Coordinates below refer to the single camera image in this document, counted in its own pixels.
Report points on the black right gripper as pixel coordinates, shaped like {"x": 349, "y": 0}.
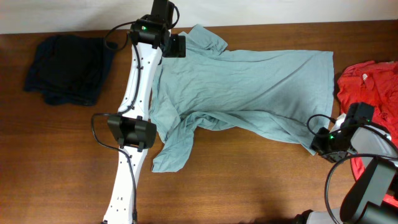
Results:
{"x": 318, "y": 145}

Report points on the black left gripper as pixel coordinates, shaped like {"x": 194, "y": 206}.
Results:
{"x": 178, "y": 48}

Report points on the light blue t-shirt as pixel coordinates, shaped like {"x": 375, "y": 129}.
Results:
{"x": 282, "y": 95}

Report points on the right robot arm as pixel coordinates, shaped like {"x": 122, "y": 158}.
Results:
{"x": 355, "y": 135}

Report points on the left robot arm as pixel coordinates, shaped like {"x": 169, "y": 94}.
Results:
{"x": 151, "y": 40}

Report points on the red t-shirt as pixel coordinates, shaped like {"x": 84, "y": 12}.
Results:
{"x": 375, "y": 84}

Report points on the folded dark navy garment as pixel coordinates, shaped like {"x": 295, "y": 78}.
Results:
{"x": 69, "y": 69}

